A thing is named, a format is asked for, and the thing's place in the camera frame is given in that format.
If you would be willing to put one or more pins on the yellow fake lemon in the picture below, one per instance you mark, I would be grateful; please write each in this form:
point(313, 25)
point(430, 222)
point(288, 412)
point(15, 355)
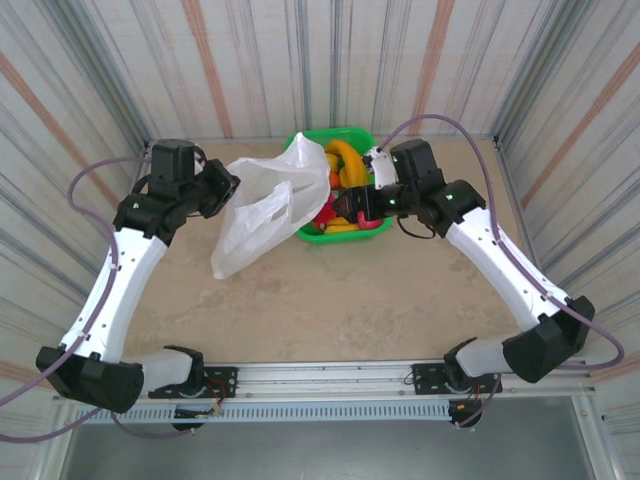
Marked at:
point(331, 161)

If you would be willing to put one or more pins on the large orange curved fake fruit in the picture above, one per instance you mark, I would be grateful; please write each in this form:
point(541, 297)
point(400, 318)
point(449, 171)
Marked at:
point(352, 162)

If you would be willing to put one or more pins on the small orange fake tangerine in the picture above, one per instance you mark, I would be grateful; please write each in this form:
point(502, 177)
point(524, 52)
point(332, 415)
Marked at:
point(334, 178)

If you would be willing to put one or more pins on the green plastic basket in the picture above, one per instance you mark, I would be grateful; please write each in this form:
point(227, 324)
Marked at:
point(345, 239)

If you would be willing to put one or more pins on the aluminium mounting rail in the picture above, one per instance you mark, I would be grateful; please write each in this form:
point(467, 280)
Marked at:
point(325, 377)

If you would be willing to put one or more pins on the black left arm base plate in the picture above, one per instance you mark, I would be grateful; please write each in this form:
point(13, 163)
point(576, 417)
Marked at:
point(222, 377)

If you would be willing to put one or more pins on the orange-yellow fake banana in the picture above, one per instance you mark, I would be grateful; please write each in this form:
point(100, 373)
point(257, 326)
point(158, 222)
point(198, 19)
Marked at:
point(345, 228)

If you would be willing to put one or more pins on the grey metal panel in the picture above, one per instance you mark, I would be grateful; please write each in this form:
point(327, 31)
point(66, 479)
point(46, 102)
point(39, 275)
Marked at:
point(325, 450)

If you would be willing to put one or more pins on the white plastic bag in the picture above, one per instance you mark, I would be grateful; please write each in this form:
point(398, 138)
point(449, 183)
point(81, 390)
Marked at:
point(260, 200)

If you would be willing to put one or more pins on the pink fake fruit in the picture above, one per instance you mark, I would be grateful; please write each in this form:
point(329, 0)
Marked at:
point(370, 226)

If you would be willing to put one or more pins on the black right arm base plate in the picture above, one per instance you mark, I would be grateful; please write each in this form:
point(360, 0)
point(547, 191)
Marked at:
point(425, 377)

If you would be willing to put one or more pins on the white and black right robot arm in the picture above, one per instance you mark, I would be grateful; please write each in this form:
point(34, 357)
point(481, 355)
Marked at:
point(500, 270)

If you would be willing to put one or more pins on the small red fake fruit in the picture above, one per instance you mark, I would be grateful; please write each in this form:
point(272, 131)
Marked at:
point(327, 210)

